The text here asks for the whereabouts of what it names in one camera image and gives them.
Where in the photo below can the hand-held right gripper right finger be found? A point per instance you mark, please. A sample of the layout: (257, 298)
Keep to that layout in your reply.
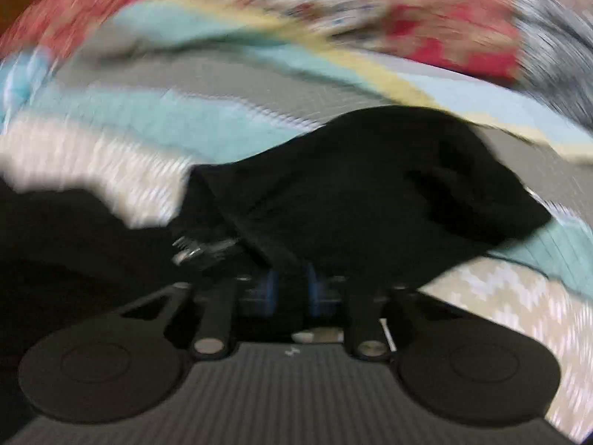
(318, 293)

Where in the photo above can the blue white patterned cloth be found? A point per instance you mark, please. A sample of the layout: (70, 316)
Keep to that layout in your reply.
(556, 46)

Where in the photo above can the black pants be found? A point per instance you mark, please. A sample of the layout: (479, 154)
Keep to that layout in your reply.
(370, 185)

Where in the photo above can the striped chevron bedspread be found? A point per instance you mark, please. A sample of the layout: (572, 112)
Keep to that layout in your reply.
(185, 116)

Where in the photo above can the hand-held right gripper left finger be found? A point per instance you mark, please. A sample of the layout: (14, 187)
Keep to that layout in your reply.
(265, 293)

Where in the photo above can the red floral pillow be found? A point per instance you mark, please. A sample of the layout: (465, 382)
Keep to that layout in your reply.
(370, 9)

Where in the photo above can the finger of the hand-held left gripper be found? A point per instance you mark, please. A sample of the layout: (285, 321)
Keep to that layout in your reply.
(204, 251)

